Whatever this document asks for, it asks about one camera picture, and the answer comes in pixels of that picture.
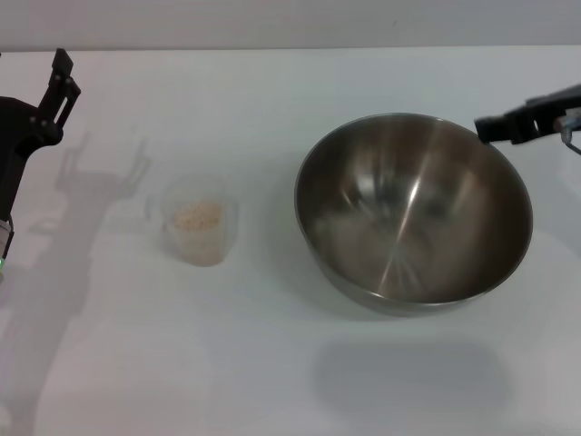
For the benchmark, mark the clear plastic measuring cup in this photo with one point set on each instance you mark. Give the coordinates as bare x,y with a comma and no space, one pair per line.
199,191

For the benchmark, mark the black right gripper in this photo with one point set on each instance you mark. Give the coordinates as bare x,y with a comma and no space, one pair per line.
560,102

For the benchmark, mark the stainless steel mixing bowl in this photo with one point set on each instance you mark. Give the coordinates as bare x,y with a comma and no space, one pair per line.
408,218

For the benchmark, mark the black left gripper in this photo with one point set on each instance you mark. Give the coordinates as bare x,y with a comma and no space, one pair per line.
16,131

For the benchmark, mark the white rice grains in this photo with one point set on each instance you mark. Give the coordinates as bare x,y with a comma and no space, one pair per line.
198,217

